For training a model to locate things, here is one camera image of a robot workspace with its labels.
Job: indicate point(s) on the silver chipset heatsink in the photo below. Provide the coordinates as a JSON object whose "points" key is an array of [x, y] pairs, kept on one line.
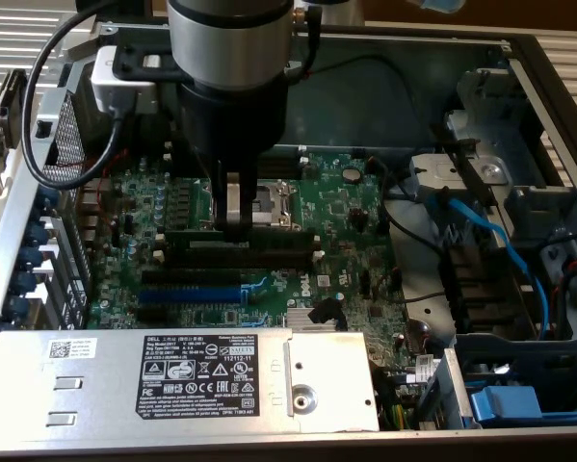
{"points": [[297, 320]]}

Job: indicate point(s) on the blue expansion slot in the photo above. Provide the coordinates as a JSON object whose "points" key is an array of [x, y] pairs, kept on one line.
{"points": [[191, 294]]}

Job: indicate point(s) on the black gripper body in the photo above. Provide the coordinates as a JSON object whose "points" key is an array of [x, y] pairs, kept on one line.
{"points": [[235, 120]]}

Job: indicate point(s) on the black disk bay rail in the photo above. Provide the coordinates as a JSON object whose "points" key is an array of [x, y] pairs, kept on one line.
{"points": [[471, 168]]}

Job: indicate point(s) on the silver power supply with label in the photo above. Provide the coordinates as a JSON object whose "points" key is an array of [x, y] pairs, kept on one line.
{"points": [[100, 385]]}

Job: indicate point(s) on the graphics card with metal bracket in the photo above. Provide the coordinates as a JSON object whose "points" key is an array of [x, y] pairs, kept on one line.
{"points": [[13, 106]]}

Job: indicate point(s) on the open grey metal PC case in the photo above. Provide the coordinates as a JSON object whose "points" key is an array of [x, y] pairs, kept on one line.
{"points": [[389, 110]]}

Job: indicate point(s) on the metal CPU socket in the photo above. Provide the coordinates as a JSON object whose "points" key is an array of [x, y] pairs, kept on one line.
{"points": [[278, 202]]}

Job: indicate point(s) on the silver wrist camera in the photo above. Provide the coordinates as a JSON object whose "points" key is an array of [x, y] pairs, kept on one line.
{"points": [[119, 94]]}

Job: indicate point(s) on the blue slot retention clip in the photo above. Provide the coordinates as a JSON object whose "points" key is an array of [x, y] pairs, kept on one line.
{"points": [[30, 257], [47, 196], [42, 233], [17, 308], [25, 283]]}

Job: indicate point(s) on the grey metal disk bay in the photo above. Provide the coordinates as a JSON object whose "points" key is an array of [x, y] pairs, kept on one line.
{"points": [[500, 96]]}

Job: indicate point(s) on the short black expansion slot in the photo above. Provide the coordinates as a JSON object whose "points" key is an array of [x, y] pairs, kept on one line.
{"points": [[152, 315]]}

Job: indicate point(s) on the long black expansion slot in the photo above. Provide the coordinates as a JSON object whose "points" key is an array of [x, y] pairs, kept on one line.
{"points": [[191, 277]]}

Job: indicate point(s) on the blue plastic drive latch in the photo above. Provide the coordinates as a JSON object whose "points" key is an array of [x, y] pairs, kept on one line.
{"points": [[509, 402]]}

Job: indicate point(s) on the green Dell motherboard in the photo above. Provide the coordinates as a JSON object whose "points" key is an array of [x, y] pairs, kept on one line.
{"points": [[336, 212]]}

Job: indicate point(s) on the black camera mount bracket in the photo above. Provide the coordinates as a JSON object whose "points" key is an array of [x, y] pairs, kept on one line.
{"points": [[129, 62]]}

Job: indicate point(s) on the round coin battery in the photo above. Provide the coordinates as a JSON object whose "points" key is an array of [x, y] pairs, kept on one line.
{"points": [[351, 173]]}

